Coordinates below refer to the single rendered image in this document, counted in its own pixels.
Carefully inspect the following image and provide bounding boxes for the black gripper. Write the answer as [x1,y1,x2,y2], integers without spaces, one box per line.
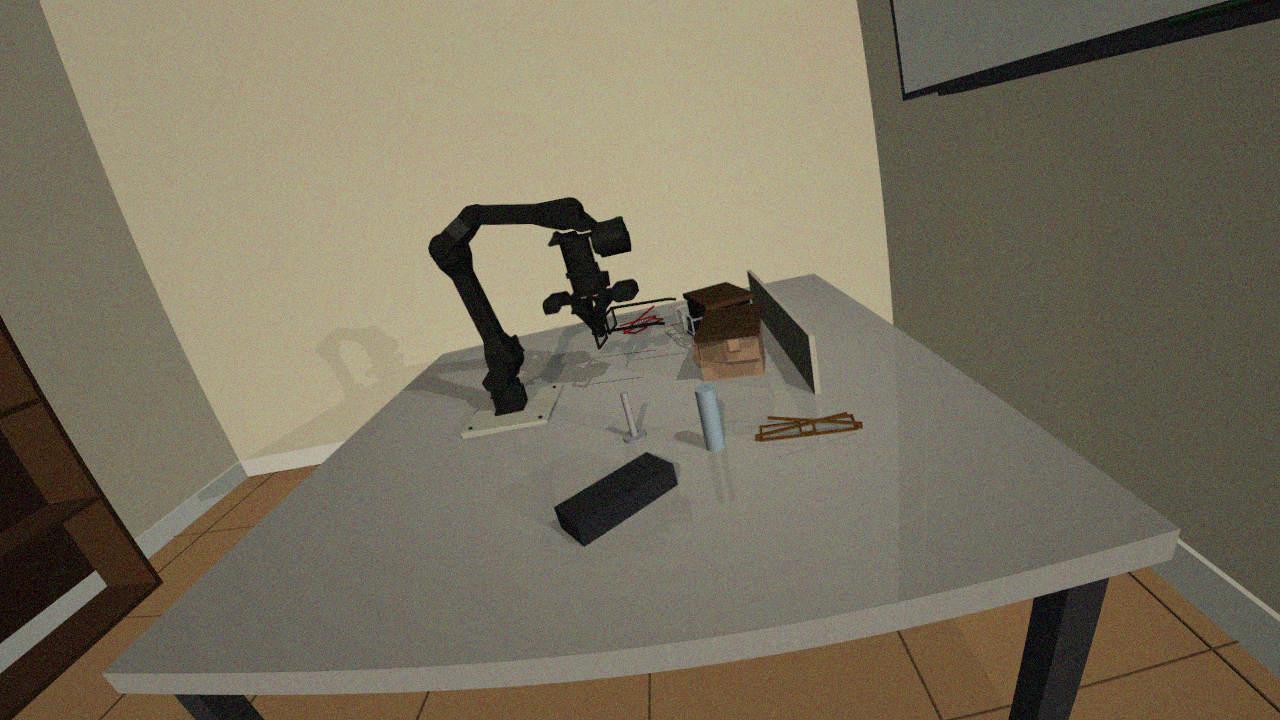
[543,259,639,331]

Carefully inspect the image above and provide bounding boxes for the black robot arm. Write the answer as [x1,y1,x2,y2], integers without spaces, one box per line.
[428,197,631,416]

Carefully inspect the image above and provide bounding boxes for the brown glasses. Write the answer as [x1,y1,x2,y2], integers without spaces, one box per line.
[755,413,863,442]

